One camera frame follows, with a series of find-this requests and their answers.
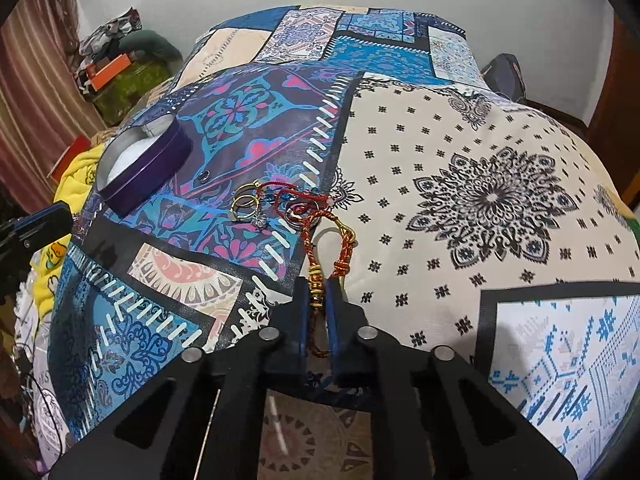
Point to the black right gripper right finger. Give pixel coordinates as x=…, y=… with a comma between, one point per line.
x=355, y=346

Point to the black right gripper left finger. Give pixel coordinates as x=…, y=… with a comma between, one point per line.
x=280, y=348

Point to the patchwork patterned bedspread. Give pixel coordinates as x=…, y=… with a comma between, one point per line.
x=484, y=236

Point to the purple heart-shaped tin box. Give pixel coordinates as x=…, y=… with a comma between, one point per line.
x=139, y=161

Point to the yellow cartoon cloth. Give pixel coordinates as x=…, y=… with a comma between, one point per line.
x=74, y=187

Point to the black device at left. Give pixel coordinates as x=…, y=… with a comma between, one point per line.
x=20, y=238

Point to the red book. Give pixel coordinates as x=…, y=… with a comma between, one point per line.
x=79, y=145

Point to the green patterned bag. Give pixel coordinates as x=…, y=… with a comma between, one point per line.
x=115, y=100

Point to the orange box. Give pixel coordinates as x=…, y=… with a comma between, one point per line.
x=101, y=76

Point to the striped brown curtain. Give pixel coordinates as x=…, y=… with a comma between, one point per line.
x=42, y=109

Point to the clothes pile in corner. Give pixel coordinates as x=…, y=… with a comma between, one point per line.
x=122, y=35

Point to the dark bag by wall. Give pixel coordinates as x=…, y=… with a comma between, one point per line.
x=503, y=76

